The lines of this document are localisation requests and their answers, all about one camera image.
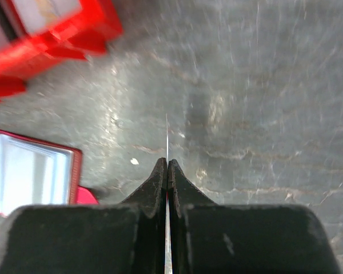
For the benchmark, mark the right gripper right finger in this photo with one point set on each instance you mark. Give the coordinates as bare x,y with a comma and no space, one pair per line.
260,238

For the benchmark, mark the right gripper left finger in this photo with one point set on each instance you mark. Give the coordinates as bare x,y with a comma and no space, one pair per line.
128,237

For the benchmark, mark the red leather card holder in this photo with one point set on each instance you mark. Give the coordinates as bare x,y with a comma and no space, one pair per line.
77,177

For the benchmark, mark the red plastic bin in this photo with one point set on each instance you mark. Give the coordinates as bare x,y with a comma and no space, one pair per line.
72,37

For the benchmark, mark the silver card in bin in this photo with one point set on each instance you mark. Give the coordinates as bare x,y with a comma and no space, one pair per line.
28,17

